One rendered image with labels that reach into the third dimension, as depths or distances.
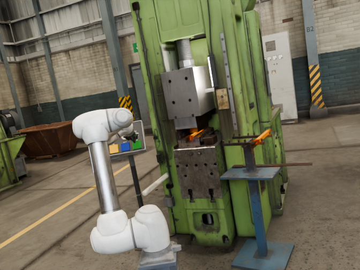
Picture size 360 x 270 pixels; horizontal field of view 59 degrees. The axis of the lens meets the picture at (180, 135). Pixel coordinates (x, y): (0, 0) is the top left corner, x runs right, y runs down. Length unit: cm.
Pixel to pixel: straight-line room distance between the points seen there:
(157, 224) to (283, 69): 653
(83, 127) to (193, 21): 145
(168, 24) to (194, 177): 132
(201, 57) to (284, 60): 490
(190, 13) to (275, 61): 523
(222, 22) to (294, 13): 591
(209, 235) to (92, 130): 162
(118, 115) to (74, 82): 918
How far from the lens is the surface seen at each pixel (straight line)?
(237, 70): 268
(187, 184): 280
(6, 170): 703
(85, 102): 1069
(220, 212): 282
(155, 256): 177
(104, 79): 1019
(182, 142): 276
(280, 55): 786
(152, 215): 169
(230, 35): 269
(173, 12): 287
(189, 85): 265
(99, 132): 174
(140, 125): 284
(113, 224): 170
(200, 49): 311
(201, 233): 297
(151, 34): 294
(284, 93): 790
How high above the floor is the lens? 151
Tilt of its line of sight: 10 degrees down
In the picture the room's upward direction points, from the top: 10 degrees counter-clockwise
